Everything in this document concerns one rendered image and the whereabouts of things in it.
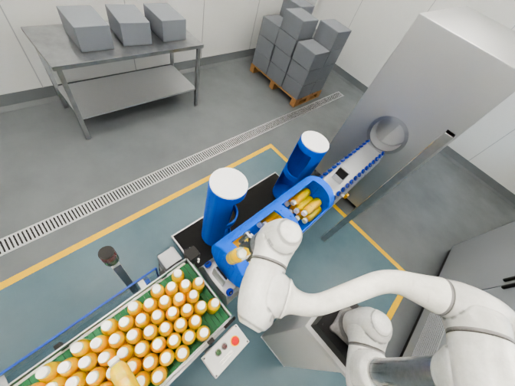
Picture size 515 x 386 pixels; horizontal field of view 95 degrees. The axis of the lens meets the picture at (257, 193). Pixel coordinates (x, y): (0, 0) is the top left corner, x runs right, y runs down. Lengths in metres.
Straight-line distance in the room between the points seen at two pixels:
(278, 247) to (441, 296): 0.44
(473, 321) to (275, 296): 0.49
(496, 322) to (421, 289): 0.16
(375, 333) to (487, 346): 0.57
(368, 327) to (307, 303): 0.68
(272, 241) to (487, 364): 0.54
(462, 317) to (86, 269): 2.52
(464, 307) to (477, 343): 0.08
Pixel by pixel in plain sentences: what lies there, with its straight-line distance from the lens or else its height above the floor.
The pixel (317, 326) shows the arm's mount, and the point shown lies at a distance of 1.48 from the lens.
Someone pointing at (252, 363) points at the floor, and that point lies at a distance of 2.45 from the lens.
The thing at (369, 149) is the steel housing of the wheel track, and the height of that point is 0.93.
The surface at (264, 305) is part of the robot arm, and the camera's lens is 0.62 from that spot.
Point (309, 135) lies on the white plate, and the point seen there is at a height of 1.04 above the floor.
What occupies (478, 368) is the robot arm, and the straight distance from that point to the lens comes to 0.81.
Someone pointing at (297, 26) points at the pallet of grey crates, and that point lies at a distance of 4.33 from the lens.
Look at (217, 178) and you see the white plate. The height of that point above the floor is 1.04.
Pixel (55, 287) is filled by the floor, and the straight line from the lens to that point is 2.66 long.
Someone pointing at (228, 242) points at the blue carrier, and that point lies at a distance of 1.28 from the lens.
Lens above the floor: 2.39
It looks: 53 degrees down
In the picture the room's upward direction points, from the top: 24 degrees clockwise
